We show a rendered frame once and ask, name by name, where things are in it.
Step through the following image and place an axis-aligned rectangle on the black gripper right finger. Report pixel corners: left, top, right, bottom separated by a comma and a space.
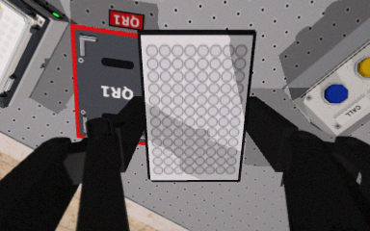
246, 96, 370, 231

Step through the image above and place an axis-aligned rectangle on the grey operator button panel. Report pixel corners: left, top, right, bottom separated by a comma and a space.
283, 17, 370, 136

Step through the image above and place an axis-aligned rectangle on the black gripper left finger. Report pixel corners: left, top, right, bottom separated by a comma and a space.
0, 96, 145, 231

